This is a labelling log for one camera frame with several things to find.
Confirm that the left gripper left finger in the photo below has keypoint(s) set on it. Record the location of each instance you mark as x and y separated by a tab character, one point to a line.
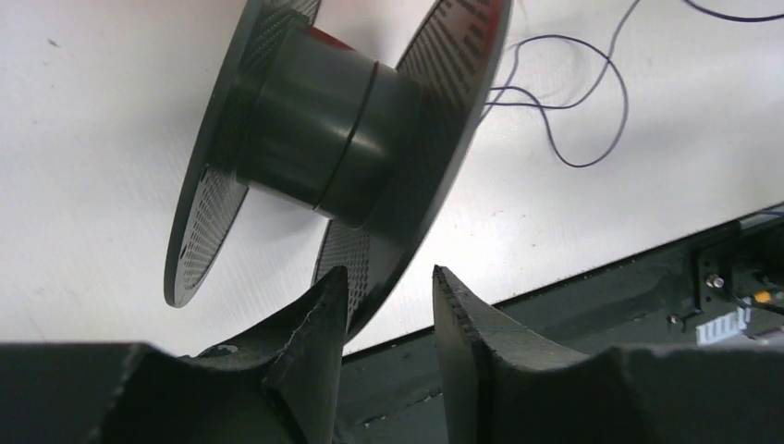
286	370

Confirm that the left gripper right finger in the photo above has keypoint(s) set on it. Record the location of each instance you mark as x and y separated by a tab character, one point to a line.
487	360

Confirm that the black cable spool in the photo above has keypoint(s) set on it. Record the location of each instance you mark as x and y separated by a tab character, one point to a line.
373	148

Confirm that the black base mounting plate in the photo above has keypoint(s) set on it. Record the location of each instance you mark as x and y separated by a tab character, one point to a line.
644	380

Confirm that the white slotted cable duct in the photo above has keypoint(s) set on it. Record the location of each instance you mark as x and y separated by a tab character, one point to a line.
723	327

